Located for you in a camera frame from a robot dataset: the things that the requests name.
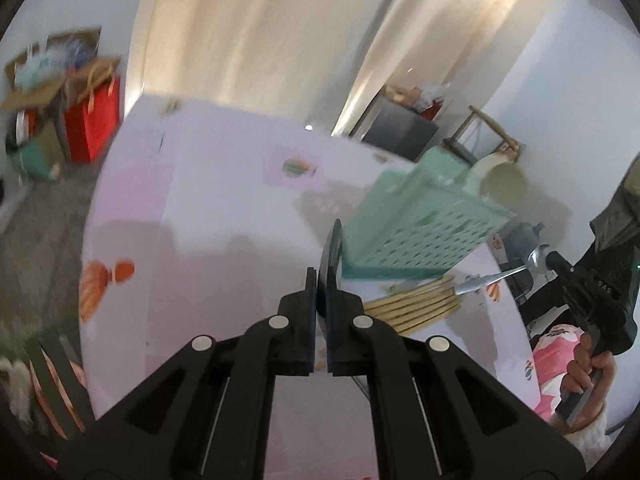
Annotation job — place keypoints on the cream plastic rice spoon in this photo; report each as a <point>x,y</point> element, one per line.
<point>507,185</point>

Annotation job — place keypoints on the cream patterned curtain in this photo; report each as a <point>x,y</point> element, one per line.
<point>450,35</point>
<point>250,35</point>

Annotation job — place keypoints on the blue plastic bag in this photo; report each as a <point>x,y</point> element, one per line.
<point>80,50</point>

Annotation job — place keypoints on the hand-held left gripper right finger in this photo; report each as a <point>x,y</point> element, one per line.
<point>345,345</point>

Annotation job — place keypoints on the pink printed cloth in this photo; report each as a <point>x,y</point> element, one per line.
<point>550,360</point>

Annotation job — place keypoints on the pale plastic bag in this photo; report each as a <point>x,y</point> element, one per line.
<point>40,67</point>

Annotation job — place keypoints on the metal spoon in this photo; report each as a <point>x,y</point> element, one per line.
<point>334,255</point>
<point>480,283</point>

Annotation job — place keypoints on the person's right hand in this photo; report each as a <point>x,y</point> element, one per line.
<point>575,370</point>

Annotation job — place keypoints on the red paper bag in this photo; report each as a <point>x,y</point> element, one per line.
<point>92,125</point>

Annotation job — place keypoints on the grey metal cabinet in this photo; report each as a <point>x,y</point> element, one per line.
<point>400,130</point>

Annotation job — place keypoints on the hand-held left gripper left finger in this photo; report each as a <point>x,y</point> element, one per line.
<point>300,340</point>

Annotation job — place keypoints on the green plastic utensil holder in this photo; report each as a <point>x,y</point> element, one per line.
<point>415,210</point>

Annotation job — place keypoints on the cardboard box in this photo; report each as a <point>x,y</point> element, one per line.
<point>35,95</point>

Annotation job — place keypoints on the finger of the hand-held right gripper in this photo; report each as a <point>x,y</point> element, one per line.
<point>562,270</point>

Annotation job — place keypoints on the dark striped cloth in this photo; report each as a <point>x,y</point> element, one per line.
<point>55,375</point>

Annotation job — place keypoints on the blue water jug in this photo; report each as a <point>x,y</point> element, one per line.
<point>522,242</point>

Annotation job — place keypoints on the bundle of wooden chopsticks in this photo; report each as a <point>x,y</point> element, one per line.
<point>415,305</point>

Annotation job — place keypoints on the person's olive jacket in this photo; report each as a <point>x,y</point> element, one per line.
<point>620,210</point>

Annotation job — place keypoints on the white plastic ladle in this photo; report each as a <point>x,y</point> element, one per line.
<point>480,175</point>

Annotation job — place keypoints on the wooden chair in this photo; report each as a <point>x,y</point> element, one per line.
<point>487,120</point>

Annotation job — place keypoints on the crumpled white plastic bag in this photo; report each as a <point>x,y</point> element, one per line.
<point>430,95</point>

